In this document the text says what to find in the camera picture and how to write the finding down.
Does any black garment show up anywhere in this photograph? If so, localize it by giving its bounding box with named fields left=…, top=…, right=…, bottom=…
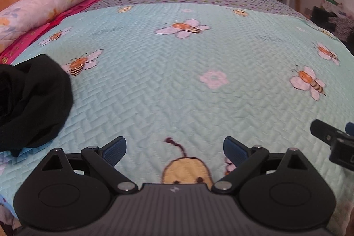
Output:
left=1, top=54, right=73, bottom=157

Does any black white patterned clothes pile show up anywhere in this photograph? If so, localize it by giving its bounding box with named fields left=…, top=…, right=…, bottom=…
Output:
left=328, top=17, right=353, bottom=42

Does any mint bee quilt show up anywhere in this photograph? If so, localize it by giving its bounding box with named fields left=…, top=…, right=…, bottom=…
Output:
left=1, top=4, right=353, bottom=235

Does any red patterned sheet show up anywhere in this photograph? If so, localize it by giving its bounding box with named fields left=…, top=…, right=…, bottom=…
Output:
left=1, top=0, right=99, bottom=65

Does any floral rolled duvet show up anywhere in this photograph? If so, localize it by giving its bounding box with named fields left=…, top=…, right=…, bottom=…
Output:
left=1, top=0, right=86, bottom=51

